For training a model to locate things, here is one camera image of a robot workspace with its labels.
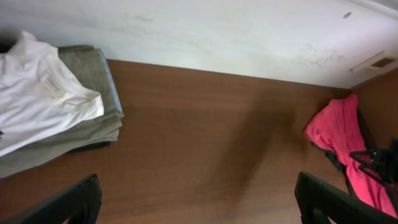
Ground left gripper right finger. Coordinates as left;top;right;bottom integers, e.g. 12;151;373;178
295;172;397;224

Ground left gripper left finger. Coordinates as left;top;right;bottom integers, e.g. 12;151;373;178
1;174;102;224

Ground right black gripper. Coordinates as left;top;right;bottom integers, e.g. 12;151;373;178
349;139;397;184

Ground white t-shirt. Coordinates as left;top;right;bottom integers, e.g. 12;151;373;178
1;31;104;156

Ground red t-shirt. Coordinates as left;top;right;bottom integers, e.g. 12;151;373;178
304;94;397;218

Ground folded light blue garment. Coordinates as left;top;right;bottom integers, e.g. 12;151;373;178
98;49;123;113

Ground folded khaki trousers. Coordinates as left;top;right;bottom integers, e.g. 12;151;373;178
0;45;125;179

